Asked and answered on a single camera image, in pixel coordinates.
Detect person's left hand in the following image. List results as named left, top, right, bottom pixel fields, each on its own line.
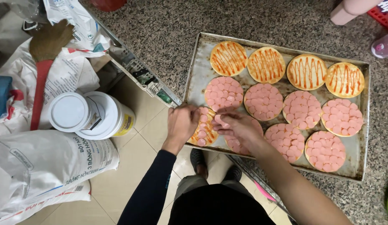
left=164, top=104, right=201, bottom=154

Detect person's right hand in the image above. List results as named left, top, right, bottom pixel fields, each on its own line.
left=211, top=111, right=265, bottom=152

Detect pink sausage slices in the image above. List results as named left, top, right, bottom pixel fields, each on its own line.
left=214, top=114, right=229, bottom=129

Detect partly topped pizza base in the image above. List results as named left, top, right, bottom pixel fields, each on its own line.
left=188, top=107, right=219, bottom=147

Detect metal baking tray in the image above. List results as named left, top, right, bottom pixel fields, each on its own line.
left=181, top=32, right=371, bottom=183

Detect black shoe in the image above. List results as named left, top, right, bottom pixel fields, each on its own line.
left=190, top=148, right=209, bottom=179
left=223, top=165, right=243, bottom=183

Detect sauce-striped pizza base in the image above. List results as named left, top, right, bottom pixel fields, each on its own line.
left=286, top=54, right=328, bottom=91
left=210, top=41, right=248, bottom=77
left=247, top=47, right=286, bottom=84
left=325, top=62, right=365, bottom=99

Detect group of sausage-covered pizzas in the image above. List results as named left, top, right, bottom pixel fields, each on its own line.
left=204, top=76, right=365, bottom=173

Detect person's grey trousers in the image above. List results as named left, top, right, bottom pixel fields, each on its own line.
left=174, top=175, right=254, bottom=202

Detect large white plastic jar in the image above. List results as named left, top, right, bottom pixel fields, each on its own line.
left=74, top=91, right=136, bottom=140

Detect pink plastic piece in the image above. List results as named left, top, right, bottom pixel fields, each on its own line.
left=253, top=180, right=277, bottom=203

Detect person's black top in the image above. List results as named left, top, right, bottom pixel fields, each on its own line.
left=168, top=184, right=276, bottom=225

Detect small white plastic jar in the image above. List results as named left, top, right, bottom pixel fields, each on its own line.
left=48, top=92, right=92, bottom=133

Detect crumpled white sack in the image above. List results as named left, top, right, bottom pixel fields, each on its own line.
left=0, top=37, right=101, bottom=137

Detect white printed plastic bag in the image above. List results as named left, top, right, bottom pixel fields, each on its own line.
left=43, top=0, right=114, bottom=59

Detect red plastic container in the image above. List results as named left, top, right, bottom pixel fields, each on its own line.
left=88, top=0, right=127, bottom=12

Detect white printed flour sack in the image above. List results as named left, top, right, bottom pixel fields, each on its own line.
left=0, top=129, right=120, bottom=218

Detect red-striped white flour sack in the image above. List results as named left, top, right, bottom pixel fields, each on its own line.
left=0, top=181, right=92, bottom=225

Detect clear bottle with pink cap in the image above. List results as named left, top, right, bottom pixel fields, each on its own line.
left=370, top=31, right=388, bottom=59

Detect red plastic crate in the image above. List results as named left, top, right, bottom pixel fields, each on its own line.
left=367, top=0, right=388, bottom=32

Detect blue plastic thing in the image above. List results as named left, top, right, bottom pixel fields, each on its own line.
left=0, top=75, right=14, bottom=122

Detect clear plastic bag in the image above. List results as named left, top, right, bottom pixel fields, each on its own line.
left=5, top=0, right=51, bottom=24

